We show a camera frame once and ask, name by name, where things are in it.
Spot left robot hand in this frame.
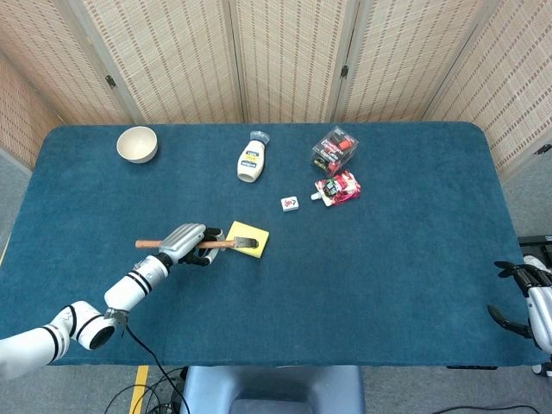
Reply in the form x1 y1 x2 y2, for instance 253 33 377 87
158 223 227 267

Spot black cable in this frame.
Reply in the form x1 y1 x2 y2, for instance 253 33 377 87
103 323 193 414

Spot black equipment box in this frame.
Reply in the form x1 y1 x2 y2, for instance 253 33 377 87
517 235 552 267

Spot woven folding screen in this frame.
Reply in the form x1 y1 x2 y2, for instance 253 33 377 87
0 0 552 182

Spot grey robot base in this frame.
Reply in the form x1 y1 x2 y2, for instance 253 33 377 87
181 365 367 414

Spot blue tablecloth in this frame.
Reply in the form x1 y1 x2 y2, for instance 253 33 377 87
0 121 545 367

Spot red drink pouch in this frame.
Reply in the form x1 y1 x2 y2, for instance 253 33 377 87
310 169 362 208

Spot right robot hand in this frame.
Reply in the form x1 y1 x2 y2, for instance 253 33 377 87
486 260 552 355

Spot clear plastic box red items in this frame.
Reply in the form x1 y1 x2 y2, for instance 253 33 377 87
311 125 361 176

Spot white squeeze bottle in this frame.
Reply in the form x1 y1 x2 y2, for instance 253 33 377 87
236 130 272 184

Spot wooden-handled spatula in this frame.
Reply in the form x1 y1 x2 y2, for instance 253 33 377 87
135 235 260 252

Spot yellow sponge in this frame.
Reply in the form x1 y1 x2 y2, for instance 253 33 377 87
225 220 271 260

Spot cream ceramic bowl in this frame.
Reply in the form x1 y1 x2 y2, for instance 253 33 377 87
116 125 159 165

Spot yellow floor tape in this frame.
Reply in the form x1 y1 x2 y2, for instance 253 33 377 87
129 365 150 414

